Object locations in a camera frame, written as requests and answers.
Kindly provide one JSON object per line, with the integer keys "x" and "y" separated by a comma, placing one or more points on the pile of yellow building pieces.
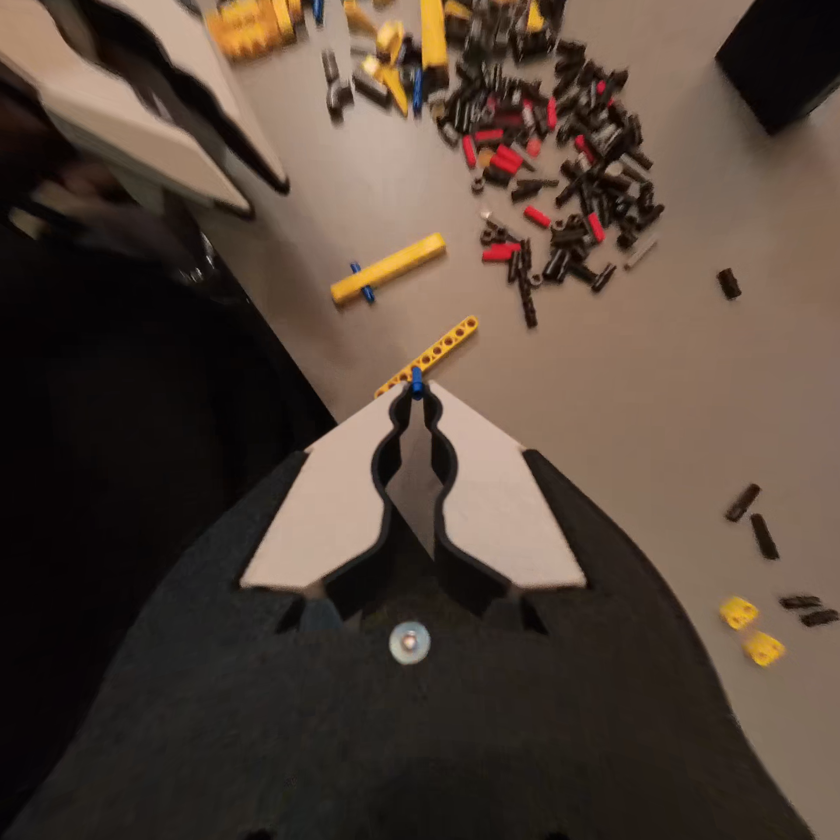
{"x": 249, "y": 29}

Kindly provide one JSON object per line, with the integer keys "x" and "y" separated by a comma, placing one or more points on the black connector pin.
{"x": 728, "y": 283}
{"x": 800, "y": 602}
{"x": 820, "y": 617}
{"x": 764, "y": 537}
{"x": 743, "y": 502}

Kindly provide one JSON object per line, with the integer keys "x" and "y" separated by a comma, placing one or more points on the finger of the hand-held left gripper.
{"x": 220, "y": 92}
{"x": 131, "y": 138}

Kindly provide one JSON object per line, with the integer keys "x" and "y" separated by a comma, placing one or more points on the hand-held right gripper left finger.
{"x": 315, "y": 518}

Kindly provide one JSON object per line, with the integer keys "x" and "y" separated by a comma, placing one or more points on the black and yellow brick model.
{"x": 781, "y": 59}

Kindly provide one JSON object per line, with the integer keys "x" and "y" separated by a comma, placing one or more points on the yellow connector piece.
{"x": 763, "y": 648}
{"x": 738, "y": 611}

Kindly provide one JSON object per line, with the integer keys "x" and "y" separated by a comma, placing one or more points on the pile of black red pins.
{"x": 577, "y": 131}

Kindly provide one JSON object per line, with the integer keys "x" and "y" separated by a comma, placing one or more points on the blue connector pin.
{"x": 362, "y": 283}
{"x": 417, "y": 380}

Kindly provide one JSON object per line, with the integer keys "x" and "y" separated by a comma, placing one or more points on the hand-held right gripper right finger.
{"x": 505, "y": 518}

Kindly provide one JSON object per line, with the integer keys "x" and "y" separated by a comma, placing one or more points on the yellow perforated beam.
{"x": 446, "y": 341}
{"x": 394, "y": 266}

